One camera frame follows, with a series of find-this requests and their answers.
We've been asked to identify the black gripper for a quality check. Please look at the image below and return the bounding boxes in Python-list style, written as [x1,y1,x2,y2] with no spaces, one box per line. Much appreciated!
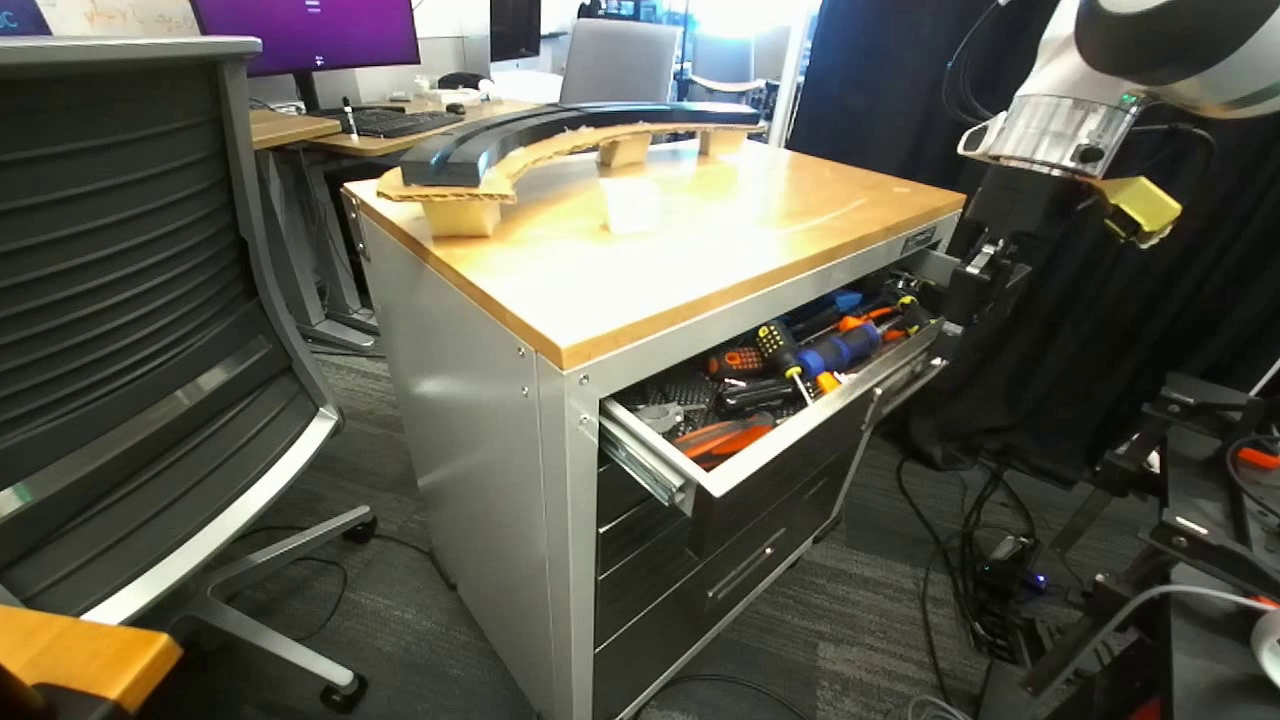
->
[958,163,1080,318]

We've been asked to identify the silver workbench drawer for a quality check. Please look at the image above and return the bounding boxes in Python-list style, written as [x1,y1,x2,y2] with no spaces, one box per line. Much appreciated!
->
[595,273,969,521]

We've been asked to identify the dark lower cabinet drawer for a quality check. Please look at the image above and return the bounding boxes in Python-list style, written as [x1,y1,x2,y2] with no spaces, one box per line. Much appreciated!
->
[592,455,871,720]

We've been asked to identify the yellow wrist block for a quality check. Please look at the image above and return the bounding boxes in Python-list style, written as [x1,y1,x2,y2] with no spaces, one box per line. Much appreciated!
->
[1092,172,1188,250]

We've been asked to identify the light blue power tool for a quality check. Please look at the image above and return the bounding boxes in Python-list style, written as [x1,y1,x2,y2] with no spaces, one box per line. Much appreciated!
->
[792,282,871,326]

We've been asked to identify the small orange stand part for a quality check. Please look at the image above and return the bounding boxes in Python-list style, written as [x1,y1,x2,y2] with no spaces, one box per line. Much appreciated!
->
[1228,441,1280,479]

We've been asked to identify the silver workbench with wooden top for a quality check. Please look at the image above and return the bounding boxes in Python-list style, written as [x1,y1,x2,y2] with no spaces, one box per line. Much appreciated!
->
[339,131,972,720]

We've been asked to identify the grey background chair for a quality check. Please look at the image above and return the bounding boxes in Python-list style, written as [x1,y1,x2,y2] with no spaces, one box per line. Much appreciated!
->
[558,15,683,107]

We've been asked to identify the curved black bar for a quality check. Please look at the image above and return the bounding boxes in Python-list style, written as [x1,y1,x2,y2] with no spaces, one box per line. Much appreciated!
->
[391,97,765,191]

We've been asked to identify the curved wooden stand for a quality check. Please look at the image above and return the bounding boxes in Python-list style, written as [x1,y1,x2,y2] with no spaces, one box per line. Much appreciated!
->
[373,120,760,245]

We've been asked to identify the dark computer monitor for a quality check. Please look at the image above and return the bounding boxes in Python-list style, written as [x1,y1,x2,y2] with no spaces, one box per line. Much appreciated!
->
[483,0,548,69]

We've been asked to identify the black keyboard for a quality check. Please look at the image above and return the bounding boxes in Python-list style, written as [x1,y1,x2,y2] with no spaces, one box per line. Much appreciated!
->
[344,105,464,145]

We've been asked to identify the wooden office desk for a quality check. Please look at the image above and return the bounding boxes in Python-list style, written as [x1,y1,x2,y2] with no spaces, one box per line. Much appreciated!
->
[248,100,536,166]

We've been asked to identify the purple screen monitor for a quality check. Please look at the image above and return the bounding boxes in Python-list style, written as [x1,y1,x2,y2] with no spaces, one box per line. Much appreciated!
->
[187,0,429,81]

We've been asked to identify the grey mesh office chair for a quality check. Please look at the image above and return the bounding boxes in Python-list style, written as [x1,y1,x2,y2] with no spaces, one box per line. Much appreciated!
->
[0,34,382,716]

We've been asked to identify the orange wooden armrest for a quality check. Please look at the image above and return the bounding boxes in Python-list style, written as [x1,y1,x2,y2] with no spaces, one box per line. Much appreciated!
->
[0,604,187,720]

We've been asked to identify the silver ribbed wrist mount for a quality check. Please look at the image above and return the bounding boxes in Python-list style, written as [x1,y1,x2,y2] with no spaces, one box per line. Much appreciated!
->
[954,87,1149,184]

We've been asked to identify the blue handled screwdriver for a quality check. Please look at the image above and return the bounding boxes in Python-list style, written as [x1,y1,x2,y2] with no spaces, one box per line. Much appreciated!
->
[792,323,899,385]

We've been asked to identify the orange black handled screwdriver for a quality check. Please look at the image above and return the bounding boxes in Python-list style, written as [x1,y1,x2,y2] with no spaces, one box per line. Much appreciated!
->
[706,343,768,385]

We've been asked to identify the black floor cable bundle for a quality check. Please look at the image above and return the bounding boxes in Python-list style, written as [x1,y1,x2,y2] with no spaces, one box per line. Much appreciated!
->
[888,449,1073,671]

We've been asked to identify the black equipment stand frame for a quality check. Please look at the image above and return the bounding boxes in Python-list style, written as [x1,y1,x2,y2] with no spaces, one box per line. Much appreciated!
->
[1019,367,1280,720]

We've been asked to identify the orange handled pliers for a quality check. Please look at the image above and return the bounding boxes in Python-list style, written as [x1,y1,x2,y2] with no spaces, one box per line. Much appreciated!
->
[670,410,780,462]

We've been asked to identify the white cable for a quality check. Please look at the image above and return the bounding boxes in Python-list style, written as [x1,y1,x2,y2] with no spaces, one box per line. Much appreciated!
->
[1065,577,1280,671]

